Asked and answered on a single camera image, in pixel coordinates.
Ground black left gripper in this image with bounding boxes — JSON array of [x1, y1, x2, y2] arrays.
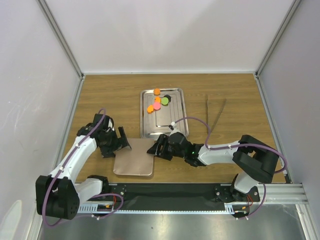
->
[[99, 126, 131, 158]]

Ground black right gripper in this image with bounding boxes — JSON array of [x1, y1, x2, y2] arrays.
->
[[146, 134, 186, 161]]

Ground rose gold tin lid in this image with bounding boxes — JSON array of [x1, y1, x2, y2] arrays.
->
[[113, 138, 155, 177]]

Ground silver metal tongs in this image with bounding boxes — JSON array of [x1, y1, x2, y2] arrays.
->
[[204, 93, 227, 134]]

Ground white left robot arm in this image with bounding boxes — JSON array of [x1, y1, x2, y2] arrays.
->
[[35, 123, 130, 220]]

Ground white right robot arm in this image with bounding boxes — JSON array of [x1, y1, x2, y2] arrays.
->
[[147, 132, 279, 203]]

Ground silver metal baking tray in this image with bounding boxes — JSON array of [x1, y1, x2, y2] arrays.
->
[[140, 87, 187, 140]]

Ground pink round cookie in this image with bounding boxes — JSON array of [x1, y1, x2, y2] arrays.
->
[[152, 102, 161, 111]]

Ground green round cookie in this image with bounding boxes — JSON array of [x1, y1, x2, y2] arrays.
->
[[161, 97, 169, 106]]

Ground black sandwich cookie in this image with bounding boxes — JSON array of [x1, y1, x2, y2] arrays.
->
[[164, 94, 172, 103]]

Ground orange swirl cookie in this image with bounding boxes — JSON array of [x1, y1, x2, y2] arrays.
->
[[153, 88, 161, 96]]

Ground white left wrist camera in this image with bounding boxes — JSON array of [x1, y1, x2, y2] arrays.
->
[[101, 115, 115, 132]]

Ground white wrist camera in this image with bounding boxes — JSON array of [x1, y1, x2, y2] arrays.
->
[[168, 121, 180, 136], [101, 115, 115, 132]]

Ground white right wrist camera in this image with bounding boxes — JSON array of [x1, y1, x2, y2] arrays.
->
[[168, 121, 180, 136]]

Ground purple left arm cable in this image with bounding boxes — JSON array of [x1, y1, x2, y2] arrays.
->
[[41, 107, 125, 227]]

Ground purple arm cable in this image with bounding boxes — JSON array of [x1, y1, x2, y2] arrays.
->
[[172, 116, 288, 220], [41, 107, 125, 227]]

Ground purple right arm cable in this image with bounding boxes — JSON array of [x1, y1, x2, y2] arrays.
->
[[172, 116, 288, 220]]

